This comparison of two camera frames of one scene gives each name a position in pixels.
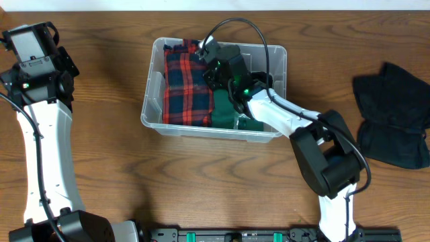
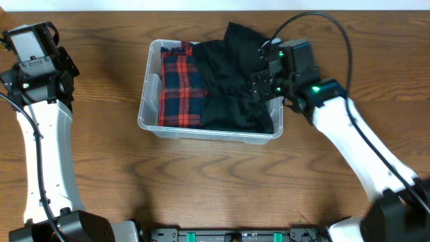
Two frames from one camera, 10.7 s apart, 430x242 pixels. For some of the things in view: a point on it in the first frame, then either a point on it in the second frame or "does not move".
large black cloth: (396, 111) → (227, 65)
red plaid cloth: (188, 99) does not move
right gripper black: (207, 75) → (263, 81)
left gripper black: (62, 63) does not move
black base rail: (259, 234) does not move
